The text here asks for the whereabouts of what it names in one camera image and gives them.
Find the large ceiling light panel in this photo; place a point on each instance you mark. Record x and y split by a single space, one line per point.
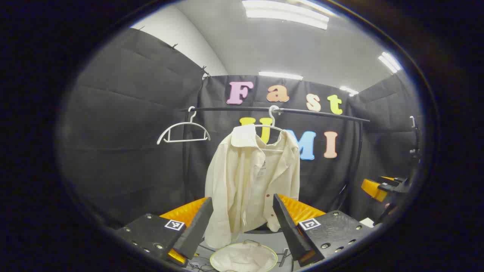
285 13

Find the white sheet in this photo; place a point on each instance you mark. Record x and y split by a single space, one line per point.
366 222

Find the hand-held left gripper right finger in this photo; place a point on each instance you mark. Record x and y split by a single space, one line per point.
289 230

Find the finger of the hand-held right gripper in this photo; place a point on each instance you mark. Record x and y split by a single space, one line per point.
391 178
374 189

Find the small black bar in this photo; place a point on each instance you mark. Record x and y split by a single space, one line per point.
284 257

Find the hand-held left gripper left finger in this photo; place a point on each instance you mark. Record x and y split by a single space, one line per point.
196 226

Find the cream shirt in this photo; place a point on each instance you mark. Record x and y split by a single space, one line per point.
242 181

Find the black clothes rack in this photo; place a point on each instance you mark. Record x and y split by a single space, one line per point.
321 114

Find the white laundry hamper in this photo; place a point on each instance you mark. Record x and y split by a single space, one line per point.
244 258

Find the ceiling light strip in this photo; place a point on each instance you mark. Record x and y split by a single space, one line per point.
389 62
348 90
280 75

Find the white plastic hanger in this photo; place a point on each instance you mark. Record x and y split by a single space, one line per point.
272 115
183 124

